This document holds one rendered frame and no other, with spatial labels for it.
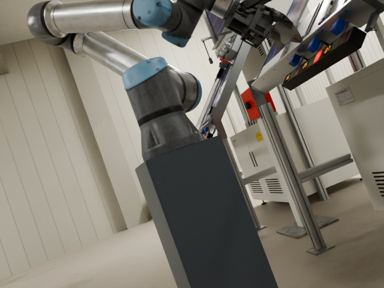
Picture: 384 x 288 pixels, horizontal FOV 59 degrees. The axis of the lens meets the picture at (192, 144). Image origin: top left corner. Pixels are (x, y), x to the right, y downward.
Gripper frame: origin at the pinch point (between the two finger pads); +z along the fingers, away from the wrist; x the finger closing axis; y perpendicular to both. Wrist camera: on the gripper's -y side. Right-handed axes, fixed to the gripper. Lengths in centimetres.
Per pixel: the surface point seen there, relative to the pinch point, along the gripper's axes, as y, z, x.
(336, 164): 9, 51, -50
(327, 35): -2.3, 6.1, 3.3
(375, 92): -11.9, 40.0, -23.0
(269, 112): 3, 15, -50
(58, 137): 37, -142, -407
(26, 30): -70, -242, -383
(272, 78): -2.4, 6.1, -32.6
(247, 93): -14, 10, -83
